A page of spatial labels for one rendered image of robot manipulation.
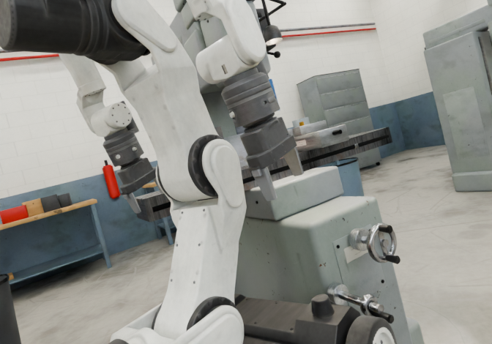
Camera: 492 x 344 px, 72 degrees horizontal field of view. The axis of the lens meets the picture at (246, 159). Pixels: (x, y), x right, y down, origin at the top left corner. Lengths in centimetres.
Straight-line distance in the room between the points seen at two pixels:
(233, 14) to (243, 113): 16
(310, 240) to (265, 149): 56
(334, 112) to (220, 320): 610
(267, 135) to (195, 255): 31
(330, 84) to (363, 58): 207
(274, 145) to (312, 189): 71
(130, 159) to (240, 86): 47
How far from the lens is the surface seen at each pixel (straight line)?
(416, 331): 161
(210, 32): 151
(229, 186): 73
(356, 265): 121
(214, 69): 61
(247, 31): 59
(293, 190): 124
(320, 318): 86
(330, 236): 113
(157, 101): 75
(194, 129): 76
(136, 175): 97
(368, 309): 104
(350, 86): 709
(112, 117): 92
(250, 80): 58
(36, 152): 551
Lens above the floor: 103
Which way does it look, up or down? 2 degrees down
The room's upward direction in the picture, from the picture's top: 15 degrees counter-clockwise
